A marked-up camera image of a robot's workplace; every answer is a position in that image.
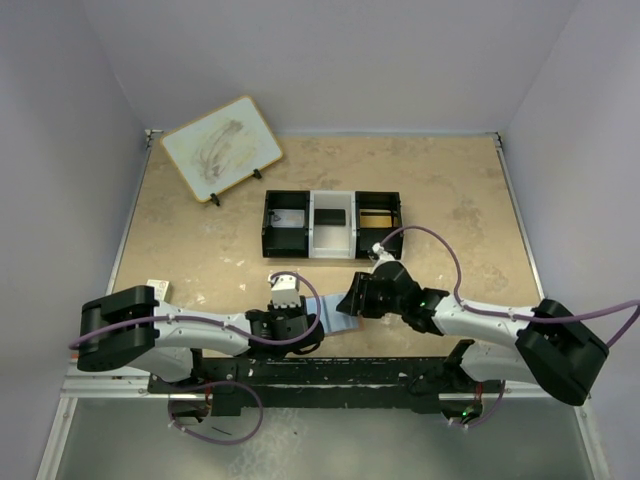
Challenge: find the white middle bin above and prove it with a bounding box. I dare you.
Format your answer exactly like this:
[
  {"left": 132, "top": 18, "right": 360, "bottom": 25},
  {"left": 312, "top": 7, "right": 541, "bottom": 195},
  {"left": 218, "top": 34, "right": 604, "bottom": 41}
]
[{"left": 309, "top": 190, "right": 357, "bottom": 260}]

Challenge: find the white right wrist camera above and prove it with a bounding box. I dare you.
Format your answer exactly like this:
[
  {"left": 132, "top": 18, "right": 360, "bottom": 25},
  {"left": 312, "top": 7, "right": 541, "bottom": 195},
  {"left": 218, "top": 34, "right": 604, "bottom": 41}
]
[{"left": 369, "top": 242, "right": 395, "bottom": 267}]

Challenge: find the black right bin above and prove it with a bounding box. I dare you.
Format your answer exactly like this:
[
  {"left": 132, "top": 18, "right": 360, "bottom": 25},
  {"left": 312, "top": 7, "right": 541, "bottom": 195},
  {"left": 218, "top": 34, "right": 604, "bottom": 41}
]
[{"left": 355, "top": 191, "right": 403, "bottom": 260}]

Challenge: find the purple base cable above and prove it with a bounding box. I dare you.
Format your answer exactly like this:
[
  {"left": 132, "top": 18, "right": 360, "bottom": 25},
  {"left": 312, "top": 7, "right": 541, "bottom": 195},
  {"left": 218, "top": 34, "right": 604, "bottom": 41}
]
[
  {"left": 447, "top": 374, "right": 507, "bottom": 432},
  {"left": 167, "top": 377, "right": 266, "bottom": 445}
]

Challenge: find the black bin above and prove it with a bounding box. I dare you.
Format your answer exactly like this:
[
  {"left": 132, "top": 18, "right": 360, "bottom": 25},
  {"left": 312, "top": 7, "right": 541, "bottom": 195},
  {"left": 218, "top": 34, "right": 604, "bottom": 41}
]
[
  {"left": 261, "top": 190, "right": 310, "bottom": 258},
  {"left": 355, "top": 191, "right": 403, "bottom": 260}
]

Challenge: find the black card in bin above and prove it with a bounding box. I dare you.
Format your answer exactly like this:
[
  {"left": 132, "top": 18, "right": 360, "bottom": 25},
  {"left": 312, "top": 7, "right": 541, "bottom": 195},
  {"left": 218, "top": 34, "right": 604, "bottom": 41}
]
[{"left": 314, "top": 209, "right": 347, "bottom": 227}]

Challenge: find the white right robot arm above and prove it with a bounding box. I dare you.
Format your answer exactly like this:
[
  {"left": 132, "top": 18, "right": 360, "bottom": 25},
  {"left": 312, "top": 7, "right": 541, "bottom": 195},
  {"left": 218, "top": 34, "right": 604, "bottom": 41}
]
[{"left": 336, "top": 261, "right": 609, "bottom": 406}]

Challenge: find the whiteboard with orange frame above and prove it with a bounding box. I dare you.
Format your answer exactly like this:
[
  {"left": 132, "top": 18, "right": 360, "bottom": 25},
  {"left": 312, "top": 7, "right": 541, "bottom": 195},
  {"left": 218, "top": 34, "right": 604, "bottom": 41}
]
[{"left": 159, "top": 95, "right": 284, "bottom": 205}]

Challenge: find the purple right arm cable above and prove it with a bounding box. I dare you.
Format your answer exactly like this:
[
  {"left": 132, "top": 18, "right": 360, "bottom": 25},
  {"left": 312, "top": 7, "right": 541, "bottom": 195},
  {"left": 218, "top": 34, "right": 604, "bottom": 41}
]
[{"left": 382, "top": 226, "right": 640, "bottom": 349}]

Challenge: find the gold card in bin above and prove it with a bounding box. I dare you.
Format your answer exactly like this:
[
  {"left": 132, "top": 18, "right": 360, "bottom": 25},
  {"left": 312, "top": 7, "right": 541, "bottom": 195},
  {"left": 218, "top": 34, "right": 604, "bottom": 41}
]
[{"left": 359, "top": 211, "right": 394, "bottom": 229}]

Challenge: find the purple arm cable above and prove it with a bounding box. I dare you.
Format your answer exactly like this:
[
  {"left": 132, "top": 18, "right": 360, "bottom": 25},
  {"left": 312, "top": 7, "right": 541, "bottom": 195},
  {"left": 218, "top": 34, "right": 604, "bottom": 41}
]
[
  {"left": 382, "top": 226, "right": 640, "bottom": 349},
  {"left": 68, "top": 271, "right": 322, "bottom": 351}
]

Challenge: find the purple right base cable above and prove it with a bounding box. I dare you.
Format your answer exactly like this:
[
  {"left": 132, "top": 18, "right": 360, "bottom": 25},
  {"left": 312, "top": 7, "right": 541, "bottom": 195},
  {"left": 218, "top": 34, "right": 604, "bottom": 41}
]
[{"left": 447, "top": 374, "right": 507, "bottom": 432}]

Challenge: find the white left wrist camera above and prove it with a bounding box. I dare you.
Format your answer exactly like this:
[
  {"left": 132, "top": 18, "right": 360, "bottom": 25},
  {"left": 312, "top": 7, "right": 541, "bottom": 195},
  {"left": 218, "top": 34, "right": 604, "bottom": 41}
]
[{"left": 268, "top": 273, "right": 304, "bottom": 310}]

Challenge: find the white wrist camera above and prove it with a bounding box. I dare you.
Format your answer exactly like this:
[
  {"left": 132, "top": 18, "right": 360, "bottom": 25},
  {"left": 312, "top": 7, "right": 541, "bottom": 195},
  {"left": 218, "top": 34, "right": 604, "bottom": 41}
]
[
  {"left": 268, "top": 273, "right": 304, "bottom": 310},
  {"left": 369, "top": 242, "right": 395, "bottom": 267}
]

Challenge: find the silver card in bin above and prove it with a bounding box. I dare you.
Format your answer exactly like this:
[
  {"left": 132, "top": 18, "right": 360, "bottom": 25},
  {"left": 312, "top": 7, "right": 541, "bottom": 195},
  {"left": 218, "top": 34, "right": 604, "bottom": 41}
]
[{"left": 269, "top": 209, "right": 305, "bottom": 229}]

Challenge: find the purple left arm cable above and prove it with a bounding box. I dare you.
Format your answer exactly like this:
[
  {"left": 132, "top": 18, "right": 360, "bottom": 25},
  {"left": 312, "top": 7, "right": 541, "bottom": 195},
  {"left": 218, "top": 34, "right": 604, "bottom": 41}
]
[{"left": 68, "top": 271, "right": 322, "bottom": 351}]

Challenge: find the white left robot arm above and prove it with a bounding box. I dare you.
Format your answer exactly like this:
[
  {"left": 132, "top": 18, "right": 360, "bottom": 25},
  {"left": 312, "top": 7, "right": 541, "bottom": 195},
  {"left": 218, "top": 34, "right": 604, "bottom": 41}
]
[{"left": 69, "top": 285, "right": 325, "bottom": 392}]

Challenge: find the black left bin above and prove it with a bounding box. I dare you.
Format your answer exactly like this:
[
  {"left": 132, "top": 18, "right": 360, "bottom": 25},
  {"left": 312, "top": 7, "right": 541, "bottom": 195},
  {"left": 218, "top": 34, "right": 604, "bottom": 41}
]
[{"left": 261, "top": 190, "right": 310, "bottom": 258}]

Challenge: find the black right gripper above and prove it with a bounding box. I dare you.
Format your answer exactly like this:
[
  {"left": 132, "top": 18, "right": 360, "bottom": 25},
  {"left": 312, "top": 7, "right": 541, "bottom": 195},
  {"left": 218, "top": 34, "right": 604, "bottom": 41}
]
[{"left": 336, "top": 272, "right": 405, "bottom": 320}]

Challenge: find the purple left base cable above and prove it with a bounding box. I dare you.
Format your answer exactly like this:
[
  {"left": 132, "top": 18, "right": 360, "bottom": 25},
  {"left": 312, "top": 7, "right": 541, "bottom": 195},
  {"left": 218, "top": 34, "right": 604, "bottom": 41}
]
[{"left": 167, "top": 377, "right": 266, "bottom": 445}]

